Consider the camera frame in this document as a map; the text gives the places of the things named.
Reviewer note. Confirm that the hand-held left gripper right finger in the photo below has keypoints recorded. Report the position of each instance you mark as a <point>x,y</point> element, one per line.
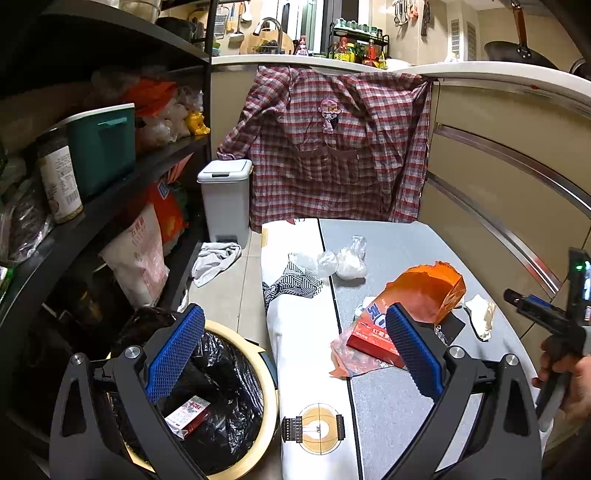
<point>413,350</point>

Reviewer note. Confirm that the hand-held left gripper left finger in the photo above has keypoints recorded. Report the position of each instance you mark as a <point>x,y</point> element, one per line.
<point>178,350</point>

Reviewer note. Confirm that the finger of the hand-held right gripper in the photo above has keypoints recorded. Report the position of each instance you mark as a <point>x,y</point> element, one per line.
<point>554,326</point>
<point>533,302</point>

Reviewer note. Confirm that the red cardboard box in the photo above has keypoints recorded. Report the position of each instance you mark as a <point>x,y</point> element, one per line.
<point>374,339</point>

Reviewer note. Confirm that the black square wrapper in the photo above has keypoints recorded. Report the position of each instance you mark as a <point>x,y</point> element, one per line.
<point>455,330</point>

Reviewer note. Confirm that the black bin liner bag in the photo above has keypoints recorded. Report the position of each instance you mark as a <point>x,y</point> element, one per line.
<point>226,360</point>

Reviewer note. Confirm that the orange snack bag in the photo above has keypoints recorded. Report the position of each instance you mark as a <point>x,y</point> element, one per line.
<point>429,290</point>

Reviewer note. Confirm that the round beige trash bin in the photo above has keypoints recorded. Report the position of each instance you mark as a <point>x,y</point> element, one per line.
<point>271,406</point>

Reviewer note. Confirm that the person's right hand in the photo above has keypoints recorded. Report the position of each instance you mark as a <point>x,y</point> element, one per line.
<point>577,387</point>

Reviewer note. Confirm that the crumpled white tissue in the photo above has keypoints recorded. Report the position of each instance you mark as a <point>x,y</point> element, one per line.
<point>480,314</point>

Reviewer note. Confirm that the red and white packet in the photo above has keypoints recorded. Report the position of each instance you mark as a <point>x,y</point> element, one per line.
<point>189,413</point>

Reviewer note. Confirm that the white floor rag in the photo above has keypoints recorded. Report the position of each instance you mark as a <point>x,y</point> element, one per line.
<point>212,263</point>

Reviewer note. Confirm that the white rice sack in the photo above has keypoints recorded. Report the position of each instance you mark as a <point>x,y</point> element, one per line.
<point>138,258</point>

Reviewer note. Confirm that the clear crumpled plastic bag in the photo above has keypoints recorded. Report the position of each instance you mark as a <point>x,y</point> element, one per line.
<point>351,264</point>

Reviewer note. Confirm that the white printed cloth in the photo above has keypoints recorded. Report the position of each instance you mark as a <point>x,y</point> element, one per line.
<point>304,360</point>

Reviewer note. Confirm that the crumpled clear plastic wrap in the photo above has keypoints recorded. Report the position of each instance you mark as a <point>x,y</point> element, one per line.
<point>327,264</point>

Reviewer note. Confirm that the orange printed sack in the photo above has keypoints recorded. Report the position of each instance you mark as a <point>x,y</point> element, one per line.
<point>168,217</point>

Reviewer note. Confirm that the flat clear plastic film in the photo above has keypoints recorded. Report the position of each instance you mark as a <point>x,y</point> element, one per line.
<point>304,259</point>

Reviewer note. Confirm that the white pedal bin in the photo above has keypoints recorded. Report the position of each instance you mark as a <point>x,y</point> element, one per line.
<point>226,203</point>

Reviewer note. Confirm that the beige kitchen cabinet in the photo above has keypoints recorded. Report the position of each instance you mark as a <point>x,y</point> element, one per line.
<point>485,138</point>

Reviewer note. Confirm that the green packet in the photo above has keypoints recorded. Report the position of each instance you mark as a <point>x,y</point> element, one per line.
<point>5,281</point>

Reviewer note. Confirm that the dark food packet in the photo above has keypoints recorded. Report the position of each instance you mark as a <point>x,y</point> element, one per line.
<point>27,221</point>

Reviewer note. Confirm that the white labelled canister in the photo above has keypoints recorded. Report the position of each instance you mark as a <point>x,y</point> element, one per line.
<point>57,184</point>

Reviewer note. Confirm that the red plaid shirt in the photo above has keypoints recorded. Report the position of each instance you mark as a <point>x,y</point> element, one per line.
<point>323,161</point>

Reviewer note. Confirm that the teal storage box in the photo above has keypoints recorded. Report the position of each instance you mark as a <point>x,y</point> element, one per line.
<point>106,152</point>

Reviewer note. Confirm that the white plastic bags bundle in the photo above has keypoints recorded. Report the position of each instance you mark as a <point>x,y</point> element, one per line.
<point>159,127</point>

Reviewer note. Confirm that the black pan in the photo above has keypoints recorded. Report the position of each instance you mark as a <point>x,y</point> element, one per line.
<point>581,69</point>

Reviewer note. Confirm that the white kitchen counter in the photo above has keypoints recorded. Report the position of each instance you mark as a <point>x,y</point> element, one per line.
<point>485,74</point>

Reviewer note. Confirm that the black wok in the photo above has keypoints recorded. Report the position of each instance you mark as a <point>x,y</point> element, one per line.
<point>517,53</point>

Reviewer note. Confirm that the orange plastic bag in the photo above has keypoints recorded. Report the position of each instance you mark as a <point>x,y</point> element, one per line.
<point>152,94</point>

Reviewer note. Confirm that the hanging knife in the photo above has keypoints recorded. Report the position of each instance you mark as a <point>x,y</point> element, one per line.
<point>425,21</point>

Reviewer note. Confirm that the row of condiment bottles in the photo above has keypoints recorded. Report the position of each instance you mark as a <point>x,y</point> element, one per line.
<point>364,51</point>

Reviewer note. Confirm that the black metal shelf rack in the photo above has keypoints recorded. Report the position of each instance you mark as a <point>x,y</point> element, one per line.
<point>115,41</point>

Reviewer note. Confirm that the hanging metal utensils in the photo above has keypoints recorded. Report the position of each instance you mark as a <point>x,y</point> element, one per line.
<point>404,11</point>

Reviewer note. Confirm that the black spice rack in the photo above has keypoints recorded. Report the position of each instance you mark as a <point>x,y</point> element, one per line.
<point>360,31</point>

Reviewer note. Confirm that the dark cooking pot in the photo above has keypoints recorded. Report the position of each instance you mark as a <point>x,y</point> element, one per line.
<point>175,28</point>

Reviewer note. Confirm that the pink doll figure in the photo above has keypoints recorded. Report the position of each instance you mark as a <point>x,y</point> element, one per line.
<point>301,46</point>

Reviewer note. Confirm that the wooden cutting board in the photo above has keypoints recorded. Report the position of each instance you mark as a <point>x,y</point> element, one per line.
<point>287,45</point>

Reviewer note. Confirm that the chrome faucet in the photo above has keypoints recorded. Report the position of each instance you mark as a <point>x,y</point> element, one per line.
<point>280,39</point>

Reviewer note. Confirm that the hanging metal grater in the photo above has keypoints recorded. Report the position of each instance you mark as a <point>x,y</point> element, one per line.
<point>224,23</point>

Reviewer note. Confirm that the hanging spatula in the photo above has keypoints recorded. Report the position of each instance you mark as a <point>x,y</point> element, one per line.
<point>238,21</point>

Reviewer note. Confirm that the steel pot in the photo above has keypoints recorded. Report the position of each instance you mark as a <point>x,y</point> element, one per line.
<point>138,9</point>

